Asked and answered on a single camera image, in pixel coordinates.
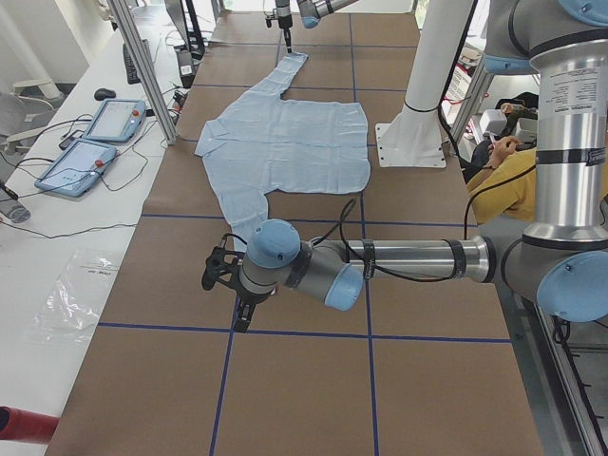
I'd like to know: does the black computer mouse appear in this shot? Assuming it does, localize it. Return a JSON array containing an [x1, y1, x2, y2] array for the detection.
[[94, 87, 117, 101]]

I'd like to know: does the light blue button-up shirt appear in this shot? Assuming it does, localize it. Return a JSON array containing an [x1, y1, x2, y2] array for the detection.
[[195, 52, 371, 242]]

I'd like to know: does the clear plastic bag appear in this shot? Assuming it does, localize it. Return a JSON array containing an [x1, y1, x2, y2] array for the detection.
[[28, 249, 122, 345]]

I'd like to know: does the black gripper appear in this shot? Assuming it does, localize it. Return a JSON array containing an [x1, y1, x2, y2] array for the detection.
[[278, 15, 293, 51], [236, 285, 276, 332]]

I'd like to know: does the aluminium frame post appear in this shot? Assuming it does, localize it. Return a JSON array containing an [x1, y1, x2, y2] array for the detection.
[[107, 0, 177, 145]]

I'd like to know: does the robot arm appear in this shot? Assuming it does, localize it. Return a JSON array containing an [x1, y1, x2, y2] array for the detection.
[[230, 1, 607, 333], [266, 0, 356, 53]]

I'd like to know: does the brown paper table cover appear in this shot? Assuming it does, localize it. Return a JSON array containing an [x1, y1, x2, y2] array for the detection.
[[47, 12, 542, 455]]

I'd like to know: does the lower blue teach pendant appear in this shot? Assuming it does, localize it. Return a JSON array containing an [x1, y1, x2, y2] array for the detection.
[[34, 139, 118, 198]]

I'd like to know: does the upper blue teach pendant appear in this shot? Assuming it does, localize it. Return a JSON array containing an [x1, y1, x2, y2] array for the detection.
[[83, 99, 146, 143]]

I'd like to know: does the black keyboard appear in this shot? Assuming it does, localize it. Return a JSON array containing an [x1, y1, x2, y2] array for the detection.
[[123, 44, 141, 85]]

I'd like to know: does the red cylinder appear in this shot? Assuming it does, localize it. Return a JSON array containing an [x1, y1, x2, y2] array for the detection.
[[1, 406, 59, 445]]

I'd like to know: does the person in yellow shirt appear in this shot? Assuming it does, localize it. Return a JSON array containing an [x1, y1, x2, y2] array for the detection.
[[466, 136, 536, 224]]

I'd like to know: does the white camera stand base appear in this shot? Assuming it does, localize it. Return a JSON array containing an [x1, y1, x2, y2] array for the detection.
[[376, 0, 477, 169]]

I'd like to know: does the blue teach pendant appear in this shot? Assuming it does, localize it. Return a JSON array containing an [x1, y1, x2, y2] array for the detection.
[[83, 99, 146, 143], [34, 139, 118, 198]]

